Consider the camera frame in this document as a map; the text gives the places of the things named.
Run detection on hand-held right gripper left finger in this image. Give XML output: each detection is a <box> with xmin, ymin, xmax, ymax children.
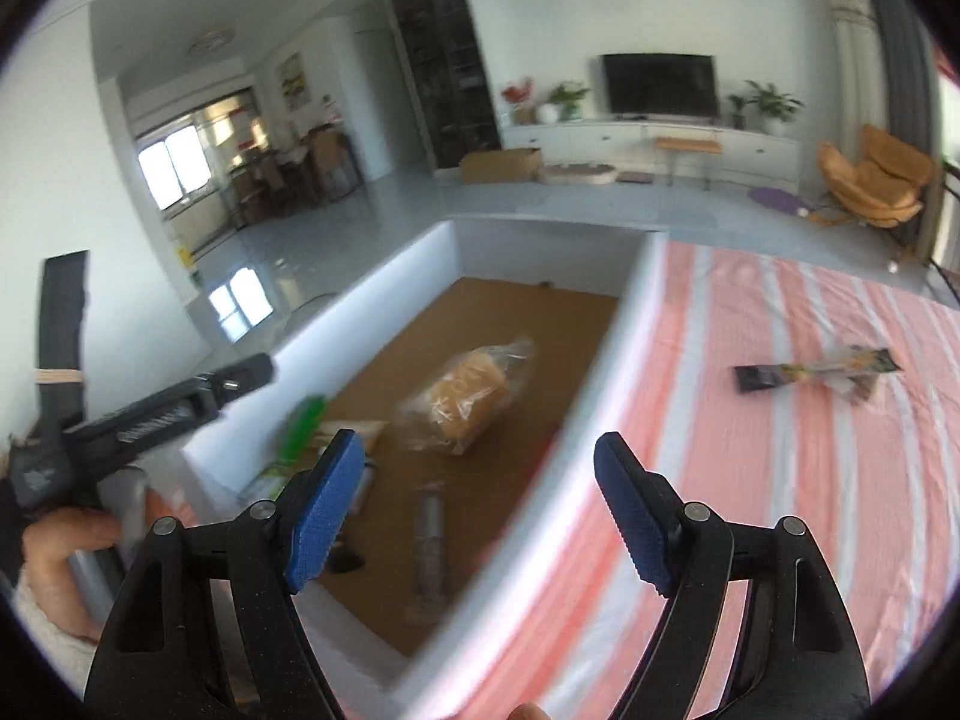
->
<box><xmin>84</xmin><ymin>427</ymin><xmax>367</xmax><ymax>720</ymax></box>

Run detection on red flowers in vase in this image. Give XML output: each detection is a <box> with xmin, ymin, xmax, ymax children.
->
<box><xmin>501</xmin><ymin>77</ymin><xmax>535</xmax><ymax>125</ymax></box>

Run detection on white television cabinet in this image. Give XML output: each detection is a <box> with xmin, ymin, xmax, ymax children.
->
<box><xmin>499</xmin><ymin>118</ymin><xmax>803</xmax><ymax>185</ymax></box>

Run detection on person's left forearm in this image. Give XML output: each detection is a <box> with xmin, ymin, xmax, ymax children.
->
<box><xmin>11</xmin><ymin>570</ymin><xmax>102</xmax><ymax>702</ymax></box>

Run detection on person's left hand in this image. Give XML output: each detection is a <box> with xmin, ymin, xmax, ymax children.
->
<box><xmin>21</xmin><ymin>506</ymin><xmax>125</xmax><ymax>642</ymax></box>

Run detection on green stick snack packet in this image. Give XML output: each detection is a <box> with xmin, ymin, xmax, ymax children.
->
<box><xmin>277</xmin><ymin>394</ymin><xmax>331</xmax><ymax>466</ymax></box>

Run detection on framed wall picture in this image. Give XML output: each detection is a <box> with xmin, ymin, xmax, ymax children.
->
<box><xmin>277</xmin><ymin>52</ymin><xmax>312</xmax><ymax>110</ymax></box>

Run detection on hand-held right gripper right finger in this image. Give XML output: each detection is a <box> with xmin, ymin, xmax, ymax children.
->
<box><xmin>592</xmin><ymin>431</ymin><xmax>872</xmax><ymax>720</ymax></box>

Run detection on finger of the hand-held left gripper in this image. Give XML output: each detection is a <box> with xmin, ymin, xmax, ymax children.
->
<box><xmin>61</xmin><ymin>352</ymin><xmax>278</xmax><ymax>482</ymax></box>

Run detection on clear brown snack packet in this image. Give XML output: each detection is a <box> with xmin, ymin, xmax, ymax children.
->
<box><xmin>821</xmin><ymin>349</ymin><xmax>890</xmax><ymax>410</ymax></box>

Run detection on orange lounge chair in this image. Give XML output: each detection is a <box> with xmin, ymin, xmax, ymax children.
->
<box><xmin>814</xmin><ymin>124</ymin><xmax>935</xmax><ymax>230</ymax></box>

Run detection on brown cardboard box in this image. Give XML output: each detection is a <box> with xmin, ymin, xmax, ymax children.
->
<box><xmin>459</xmin><ymin>148</ymin><xmax>542</xmax><ymax>185</ymax></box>

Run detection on striped red grey tablecloth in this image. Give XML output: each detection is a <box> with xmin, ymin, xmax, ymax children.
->
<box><xmin>405</xmin><ymin>240</ymin><xmax>960</xmax><ymax>720</ymax></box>

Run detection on bread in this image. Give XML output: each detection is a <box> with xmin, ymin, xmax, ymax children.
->
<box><xmin>394</xmin><ymin>337</ymin><xmax>537</xmax><ymax>457</ymax></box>

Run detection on dining table and chairs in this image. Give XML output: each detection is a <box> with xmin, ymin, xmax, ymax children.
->
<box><xmin>225</xmin><ymin>124</ymin><xmax>365</xmax><ymax>230</ymax></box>

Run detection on leafy plant in glass vase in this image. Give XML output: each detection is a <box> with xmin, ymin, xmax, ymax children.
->
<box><xmin>547</xmin><ymin>81</ymin><xmax>592</xmax><ymax>122</ymax></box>

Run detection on brown chocolate bar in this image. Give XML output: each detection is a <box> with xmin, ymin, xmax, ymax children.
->
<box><xmin>405</xmin><ymin>484</ymin><xmax>451</xmax><ymax>620</ymax></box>

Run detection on purple floor mat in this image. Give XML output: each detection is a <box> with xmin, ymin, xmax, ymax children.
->
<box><xmin>750</xmin><ymin>187</ymin><xmax>803</xmax><ymax>215</ymax></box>

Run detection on black television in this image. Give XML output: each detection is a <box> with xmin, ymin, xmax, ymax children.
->
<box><xmin>601</xmin><ymin>52</ymin><xmax>717</xmax><ymax>121</ymax></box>

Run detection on white tower air conditioner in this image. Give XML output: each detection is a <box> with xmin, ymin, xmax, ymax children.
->
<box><xmin>825</xmin><ymin>0</ymin><xmax>890</xmax><ymax>143</ymax></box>

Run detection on large potted plant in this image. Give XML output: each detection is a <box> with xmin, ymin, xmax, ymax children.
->
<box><xmin>745</xmin><ymin>80</ymin><xmax>805</xmax><ymax>137</ymax></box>

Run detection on black glass cabinet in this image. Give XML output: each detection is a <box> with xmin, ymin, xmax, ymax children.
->
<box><xmin>384</xmin><ymin>0</ymin><xmax>502</xmax><ymax>170</ymax></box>

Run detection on wooden bench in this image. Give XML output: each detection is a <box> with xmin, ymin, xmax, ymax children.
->
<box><xmin>652</xmin><ymin>135</ymin><xmax>725</xmax><ymax>188</ymax></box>

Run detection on white pet bed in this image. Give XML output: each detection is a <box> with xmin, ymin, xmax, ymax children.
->
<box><xmin>536</xmin><ymin>163</ymin><xmax>617</xmax><ymax>190</ymax></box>

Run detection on grey curtain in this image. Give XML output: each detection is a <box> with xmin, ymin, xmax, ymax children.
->
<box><xmin>874</xmin><ymin>0</ymin><xmax>942</xmax><ymax>263</ymax></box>

